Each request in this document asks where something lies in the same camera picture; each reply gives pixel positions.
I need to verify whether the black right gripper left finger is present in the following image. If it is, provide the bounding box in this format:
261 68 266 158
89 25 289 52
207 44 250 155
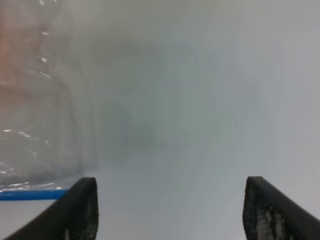
4 177 99 240

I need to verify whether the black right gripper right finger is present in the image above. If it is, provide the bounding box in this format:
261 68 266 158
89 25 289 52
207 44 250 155
242 176 320 240

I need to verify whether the clear zip bag blue seal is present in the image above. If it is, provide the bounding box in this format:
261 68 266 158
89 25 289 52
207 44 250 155
0 0 82 192

